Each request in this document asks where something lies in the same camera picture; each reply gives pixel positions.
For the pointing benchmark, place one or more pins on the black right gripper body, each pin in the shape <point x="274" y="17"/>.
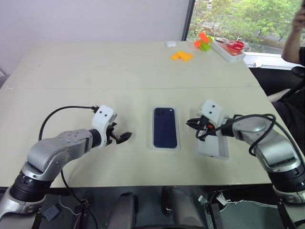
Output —
<point x="204" y="127"/>

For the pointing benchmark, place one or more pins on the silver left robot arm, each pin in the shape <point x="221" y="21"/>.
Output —
<point x="59" y="148"/>

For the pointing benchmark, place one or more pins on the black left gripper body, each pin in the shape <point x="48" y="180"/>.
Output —
<point x="112" y="138"/>

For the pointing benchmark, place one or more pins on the orange toy block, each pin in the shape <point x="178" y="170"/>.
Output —
<point x="197" y="44"/>
<point x="203" y="36"/>

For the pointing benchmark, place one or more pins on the dark grey rounded shape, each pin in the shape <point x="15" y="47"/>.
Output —
<point x="124" y="212"/>

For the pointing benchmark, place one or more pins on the white box with orange print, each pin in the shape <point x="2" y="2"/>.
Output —
<point x="230" y="56"/>

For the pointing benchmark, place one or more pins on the white earbuds case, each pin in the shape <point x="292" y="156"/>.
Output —
<point x="170" y="44"/>

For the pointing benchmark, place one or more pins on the black clamp stand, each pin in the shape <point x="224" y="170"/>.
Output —
<point x="84" y="214"/>

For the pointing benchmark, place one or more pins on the person in dark clothes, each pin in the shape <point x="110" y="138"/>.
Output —
<point x="293" y="114"/>

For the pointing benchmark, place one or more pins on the small metal clamp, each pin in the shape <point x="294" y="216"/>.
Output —
<point x="202" y="200"/>

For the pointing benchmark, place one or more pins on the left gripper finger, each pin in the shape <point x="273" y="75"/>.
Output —
<point x="124" y="138"/>
<point x="114" y="126"/>

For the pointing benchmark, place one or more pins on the black upright post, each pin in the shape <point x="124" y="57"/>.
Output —
<point x="214" y="215"/>

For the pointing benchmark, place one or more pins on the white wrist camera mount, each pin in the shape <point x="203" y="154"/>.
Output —
<point x="212" y="109"/>
<point x="103" y="115"/>

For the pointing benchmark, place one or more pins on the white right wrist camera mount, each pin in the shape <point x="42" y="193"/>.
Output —
<point x="212" y="109"/>

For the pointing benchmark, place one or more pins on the red scissors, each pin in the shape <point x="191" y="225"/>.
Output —
<point x="236" y="45"/>

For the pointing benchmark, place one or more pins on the green toy block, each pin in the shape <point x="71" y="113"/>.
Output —
<point x="206" y="46"/>

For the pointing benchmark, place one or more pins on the black narrow rounded shape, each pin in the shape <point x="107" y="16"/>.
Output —
<point x="167" y="200"/>

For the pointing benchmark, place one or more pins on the small white paper scrap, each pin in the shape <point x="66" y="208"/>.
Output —
<point x="259" y="65"/>

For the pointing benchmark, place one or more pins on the black chair armrest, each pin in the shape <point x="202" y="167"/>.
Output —
<point x="299" y="71"/>

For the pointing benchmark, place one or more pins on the person's bare hand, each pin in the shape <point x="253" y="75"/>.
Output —
<point x="299" y="20"/>

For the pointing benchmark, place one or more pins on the white phone box lid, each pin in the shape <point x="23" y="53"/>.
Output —
<point x="212" y="149"/>

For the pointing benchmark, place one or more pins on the yellow toy block cluster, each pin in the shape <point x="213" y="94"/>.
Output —
<point x="182" y="56"/>

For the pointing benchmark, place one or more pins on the dark blue smartphone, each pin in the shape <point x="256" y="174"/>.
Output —
<point x="165" y="131"/>

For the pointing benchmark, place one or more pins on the person's bare forearm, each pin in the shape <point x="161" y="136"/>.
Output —
<point x="289" y="47"/>

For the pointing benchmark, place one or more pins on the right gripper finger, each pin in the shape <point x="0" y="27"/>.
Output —
<point x="193" y="124"/>
<point x="196" y="119"/>

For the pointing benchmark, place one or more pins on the white phone box base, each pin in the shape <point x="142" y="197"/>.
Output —
<point x="165" y="148"/>

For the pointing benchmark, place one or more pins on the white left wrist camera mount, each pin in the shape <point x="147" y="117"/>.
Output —
<point x="103" y="115"/>

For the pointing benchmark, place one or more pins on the dark blue-grey rectangular block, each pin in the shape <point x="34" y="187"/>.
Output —
<point x="52" y="211"/>

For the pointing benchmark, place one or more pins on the white window sill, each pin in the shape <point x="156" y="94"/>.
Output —
<point x="267" y="59"/>

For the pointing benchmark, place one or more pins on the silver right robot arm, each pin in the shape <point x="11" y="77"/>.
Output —
<point x="274" y="143"/>

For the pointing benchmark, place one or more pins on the dark window frame post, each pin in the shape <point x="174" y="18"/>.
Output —
<point x="188" y="19"/>

